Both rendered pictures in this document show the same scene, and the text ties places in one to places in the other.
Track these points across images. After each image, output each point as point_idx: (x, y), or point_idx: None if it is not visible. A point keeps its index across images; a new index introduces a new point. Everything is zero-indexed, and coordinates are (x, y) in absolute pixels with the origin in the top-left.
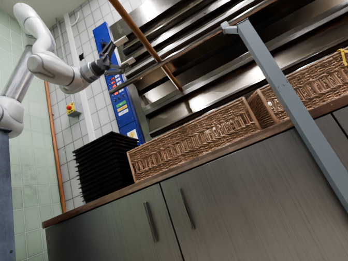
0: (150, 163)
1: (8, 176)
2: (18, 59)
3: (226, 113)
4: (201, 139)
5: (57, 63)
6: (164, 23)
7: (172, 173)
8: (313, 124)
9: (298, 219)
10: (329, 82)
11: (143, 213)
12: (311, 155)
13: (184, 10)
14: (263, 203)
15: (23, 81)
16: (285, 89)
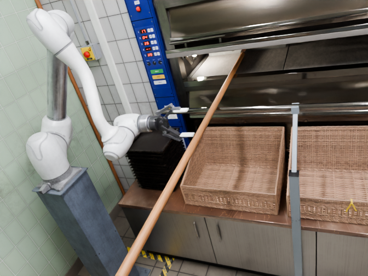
0: (198, 198)
1: (98, 199)
2: (47, 70)
3: (260, 197)
4: (237, 202)
5: (126, 147)
6: None
7: (213, 217)
8: (299, 240)
9: (273, 254)
10: (331, 211)
11: (191, 224)
12: None
13: None
14: (260, 245)
15: (63, 98)
16: (295, 223)
